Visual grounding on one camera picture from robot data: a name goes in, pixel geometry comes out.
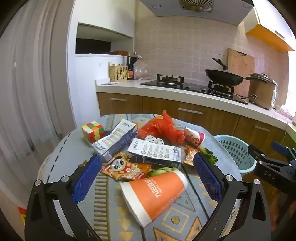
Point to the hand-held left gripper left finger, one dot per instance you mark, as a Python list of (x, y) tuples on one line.
[(86, 176)]

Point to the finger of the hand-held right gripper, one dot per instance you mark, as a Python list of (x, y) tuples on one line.
[(254, 151), (278, 146)]

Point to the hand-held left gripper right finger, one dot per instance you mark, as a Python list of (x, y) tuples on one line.
[(208, 178)]

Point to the light blue plastic basket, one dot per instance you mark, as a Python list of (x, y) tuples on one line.
[(233, 150)]

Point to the green vegetable piece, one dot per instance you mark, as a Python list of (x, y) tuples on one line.
[(209, 155), (159, 172)]

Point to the small orange snack packet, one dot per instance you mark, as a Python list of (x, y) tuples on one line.
[(189, 156)]

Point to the orange panda snack packet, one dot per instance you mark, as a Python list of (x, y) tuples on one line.
[(120, 168)]

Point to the red white paper cup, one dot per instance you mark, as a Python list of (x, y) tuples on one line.
[(194, 138)]

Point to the white blue carton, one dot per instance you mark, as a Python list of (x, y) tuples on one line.
[(115, 141), (155, 151)]

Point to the orange white paper cup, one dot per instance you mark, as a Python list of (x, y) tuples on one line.
[(155, 197)]

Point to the white polka dot cloth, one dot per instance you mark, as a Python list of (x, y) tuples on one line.
[(153, 139)]

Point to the red plastic bag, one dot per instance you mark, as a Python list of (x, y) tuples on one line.
[(161, 129)]

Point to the person's right hand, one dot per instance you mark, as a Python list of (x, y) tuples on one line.
[(276, 208)]

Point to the multicoloured puzzle cube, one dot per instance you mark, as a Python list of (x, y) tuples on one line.
[(92, 131)]

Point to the rice cooker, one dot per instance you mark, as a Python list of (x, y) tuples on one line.
[(261, 92)]

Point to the orange peel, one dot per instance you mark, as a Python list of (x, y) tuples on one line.
[(136, 126), (157, 118)]

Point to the red yellow object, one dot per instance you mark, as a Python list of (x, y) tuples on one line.
[(22, 214)]

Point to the black wok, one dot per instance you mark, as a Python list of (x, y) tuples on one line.
[(224, 77)]

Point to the wooden base cabinet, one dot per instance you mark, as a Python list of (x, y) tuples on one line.
[(157, 106)]

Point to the black gas stove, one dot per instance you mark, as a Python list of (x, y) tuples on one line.
[(192, 88)]

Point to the wooden cutting board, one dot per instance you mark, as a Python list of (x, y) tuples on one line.
[(240, 62)]

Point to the white paper sheet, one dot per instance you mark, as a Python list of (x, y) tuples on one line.
[(110, 83)]

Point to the white kitchen countertop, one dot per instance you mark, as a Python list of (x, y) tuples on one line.
[(129, 87)]

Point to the white curtain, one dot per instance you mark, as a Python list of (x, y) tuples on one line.
[(27, 92)]

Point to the beige utensil basket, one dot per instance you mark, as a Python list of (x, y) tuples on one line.
[(118, 74)]

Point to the dark sauce bottle red label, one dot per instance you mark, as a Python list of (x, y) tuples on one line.
[(130, 71)]

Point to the clear plastic bag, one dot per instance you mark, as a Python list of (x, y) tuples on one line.
[(142, 71)]

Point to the brown wooden board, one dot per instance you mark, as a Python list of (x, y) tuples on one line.
[(116, 53)]

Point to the dark appliance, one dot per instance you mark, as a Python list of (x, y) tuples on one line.
[(92, 46)]

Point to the range hood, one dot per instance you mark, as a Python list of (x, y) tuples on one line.
[(208, 14)]

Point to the orange wall cabinet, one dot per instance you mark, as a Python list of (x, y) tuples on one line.
[(268, 34)]

